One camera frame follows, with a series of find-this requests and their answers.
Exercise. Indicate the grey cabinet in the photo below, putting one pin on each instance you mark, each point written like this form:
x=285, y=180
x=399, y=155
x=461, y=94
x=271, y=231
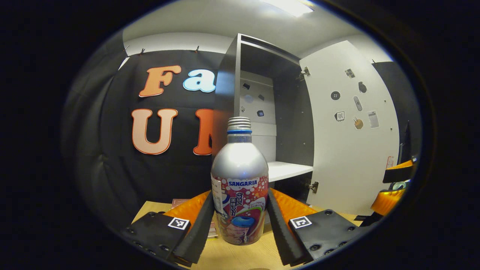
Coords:
x=225, y=97

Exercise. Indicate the white cabinet shelf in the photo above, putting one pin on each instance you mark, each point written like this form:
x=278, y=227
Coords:
x=287, y=170

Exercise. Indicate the ceiling panel light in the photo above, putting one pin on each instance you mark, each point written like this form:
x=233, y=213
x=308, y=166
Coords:
x=292, y=6

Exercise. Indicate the metal door hinge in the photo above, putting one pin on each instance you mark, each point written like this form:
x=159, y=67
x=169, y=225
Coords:
x=313, y=186
x=304, y=73

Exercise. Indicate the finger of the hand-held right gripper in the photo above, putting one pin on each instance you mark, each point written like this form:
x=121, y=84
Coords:
x=388, y=200
x=399, y=174

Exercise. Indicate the silver drink bottle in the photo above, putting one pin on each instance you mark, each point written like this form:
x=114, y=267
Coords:
x=240, y=168

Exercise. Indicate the black backdrop cloth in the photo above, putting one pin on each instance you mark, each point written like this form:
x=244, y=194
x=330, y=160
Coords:
x=112, y=168

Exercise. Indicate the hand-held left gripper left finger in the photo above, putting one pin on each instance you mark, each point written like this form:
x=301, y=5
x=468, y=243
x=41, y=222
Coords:
x=195, y=240

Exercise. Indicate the stack of thin books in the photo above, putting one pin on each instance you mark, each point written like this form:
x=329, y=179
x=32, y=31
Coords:
x=180, y=203

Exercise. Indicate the white cabinet door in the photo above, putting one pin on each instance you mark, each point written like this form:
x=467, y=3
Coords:
x=348, y=161

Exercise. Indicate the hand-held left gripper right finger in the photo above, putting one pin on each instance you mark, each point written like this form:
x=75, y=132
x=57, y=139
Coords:
x=285, y=240

